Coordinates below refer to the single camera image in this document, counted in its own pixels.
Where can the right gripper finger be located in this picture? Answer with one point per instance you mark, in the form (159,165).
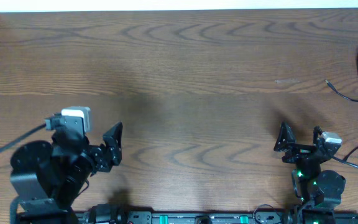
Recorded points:
(317,131)
(286,140)

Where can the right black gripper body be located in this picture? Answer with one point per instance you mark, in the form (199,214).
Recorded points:
(299,153)

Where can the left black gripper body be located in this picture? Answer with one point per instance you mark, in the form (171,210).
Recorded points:
(100,154)

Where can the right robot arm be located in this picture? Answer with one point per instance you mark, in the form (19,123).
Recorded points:
(319,190)

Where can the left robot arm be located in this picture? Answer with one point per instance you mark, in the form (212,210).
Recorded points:
(48,176)

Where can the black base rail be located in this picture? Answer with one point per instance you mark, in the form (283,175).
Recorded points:
(263,214)

